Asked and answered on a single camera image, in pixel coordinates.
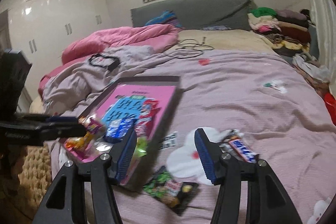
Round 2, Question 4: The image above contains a clear bag round pastry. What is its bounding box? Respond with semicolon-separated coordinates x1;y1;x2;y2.
92;140;113;155

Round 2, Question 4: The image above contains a blue biscuit packet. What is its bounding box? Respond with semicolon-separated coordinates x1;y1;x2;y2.
104;118;135;144

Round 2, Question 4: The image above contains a brown chocolate bar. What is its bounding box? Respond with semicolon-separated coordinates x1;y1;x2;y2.
219;129;259;163

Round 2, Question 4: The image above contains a green black snack packet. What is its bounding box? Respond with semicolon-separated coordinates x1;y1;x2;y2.
143;165;199;216

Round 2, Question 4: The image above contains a green yellow snack bag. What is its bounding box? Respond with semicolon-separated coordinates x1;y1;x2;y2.
133;136;148;159

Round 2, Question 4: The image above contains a red lollipop snack packet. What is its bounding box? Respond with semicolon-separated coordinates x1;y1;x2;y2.
134;98;159;138

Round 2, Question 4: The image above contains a purple orange snack packet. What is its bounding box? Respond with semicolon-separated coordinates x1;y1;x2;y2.
79;113;106;138

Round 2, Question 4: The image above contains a beige knitted rug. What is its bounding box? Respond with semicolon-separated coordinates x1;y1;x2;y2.
16;144;52;223

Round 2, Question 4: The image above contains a pink children's book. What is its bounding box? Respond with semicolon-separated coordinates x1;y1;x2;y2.
59;82;178;191

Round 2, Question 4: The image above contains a lilac bed cover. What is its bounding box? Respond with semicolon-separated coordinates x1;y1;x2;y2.
41;45;336;224

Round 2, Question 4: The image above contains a dark cardboard box tray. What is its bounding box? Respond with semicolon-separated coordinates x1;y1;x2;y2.
60;76;180;191

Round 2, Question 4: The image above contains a white wardrobe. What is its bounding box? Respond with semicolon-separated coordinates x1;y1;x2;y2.
1;0;112;100

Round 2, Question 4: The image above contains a red plastic bag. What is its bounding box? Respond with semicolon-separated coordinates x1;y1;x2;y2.
323;93;336;125

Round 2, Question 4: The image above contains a pink quilt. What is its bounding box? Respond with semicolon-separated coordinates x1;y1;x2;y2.
38;24;182;97

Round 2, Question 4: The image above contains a basket with grey cloth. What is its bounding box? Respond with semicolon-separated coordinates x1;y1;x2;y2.
292;52;331;98

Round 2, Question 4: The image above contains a blue striped pillow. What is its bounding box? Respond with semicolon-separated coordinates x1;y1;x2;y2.
145;11;182;28

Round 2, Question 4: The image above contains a beige bed sheet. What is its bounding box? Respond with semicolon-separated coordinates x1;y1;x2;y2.
172;30;275;54

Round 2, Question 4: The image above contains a pile of folded clothes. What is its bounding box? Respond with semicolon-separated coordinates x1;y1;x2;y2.
248;7;313;57

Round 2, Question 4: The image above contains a grey headboard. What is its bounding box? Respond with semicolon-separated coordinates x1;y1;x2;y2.
130;0;253;31

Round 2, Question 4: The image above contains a white satin curtain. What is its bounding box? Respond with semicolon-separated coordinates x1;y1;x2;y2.
310;0;335;75

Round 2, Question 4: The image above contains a black plastic frame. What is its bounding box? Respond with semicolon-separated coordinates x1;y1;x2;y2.
88;53;121;72

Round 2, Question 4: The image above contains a black cable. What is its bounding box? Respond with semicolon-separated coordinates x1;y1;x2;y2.
163;36;215;59

